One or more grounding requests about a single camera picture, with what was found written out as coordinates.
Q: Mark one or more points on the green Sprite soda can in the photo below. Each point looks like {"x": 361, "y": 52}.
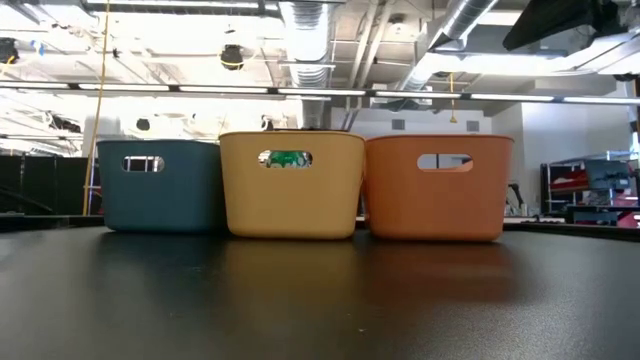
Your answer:
{"x": 287, "y": 159}

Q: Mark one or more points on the orange plastic bin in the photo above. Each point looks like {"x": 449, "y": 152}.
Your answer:
{"x": 440, "y": 210}

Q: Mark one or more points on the blue plastic bin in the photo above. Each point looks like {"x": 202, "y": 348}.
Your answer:
{"x": 160, "y": 205}

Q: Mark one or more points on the black partition panels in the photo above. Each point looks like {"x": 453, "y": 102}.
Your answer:
{"x": 40, "y": 185}

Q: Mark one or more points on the slanted silver ceiling duct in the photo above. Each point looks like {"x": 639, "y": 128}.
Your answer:
{"x": 465, "y": 20}

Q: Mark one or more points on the metal shelf rack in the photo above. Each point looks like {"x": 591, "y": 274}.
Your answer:
{"x": 615, "y": 185}

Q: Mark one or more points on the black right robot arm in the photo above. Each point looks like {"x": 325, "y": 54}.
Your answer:
{"x": 610, "y": 12}

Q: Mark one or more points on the yellow plastic bin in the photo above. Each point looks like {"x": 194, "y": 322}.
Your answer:
{"x": 292, "y": 205}

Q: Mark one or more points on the wide silver ceiling duct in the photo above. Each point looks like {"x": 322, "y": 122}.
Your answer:
{"x": 306, "y": 40}

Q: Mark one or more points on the small black hanging fixture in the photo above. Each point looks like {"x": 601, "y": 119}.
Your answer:
{"x": 143, "y": 124}
{"x": 267, "y": 124}

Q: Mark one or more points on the low black bar frame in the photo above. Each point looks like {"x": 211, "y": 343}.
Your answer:
{"x": 310, "y": 129}

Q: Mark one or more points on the grey wall vent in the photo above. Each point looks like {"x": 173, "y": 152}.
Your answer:
{"x": 473, "y": 125}
{"x": 398, "y": 124}

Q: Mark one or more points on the black domed ceiling fixture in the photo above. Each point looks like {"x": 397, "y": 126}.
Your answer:
{"x": 232, "y": 56}

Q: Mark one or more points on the long linear ceiling light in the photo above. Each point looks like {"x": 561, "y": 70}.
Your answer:
{"x": 320, "y": 92}

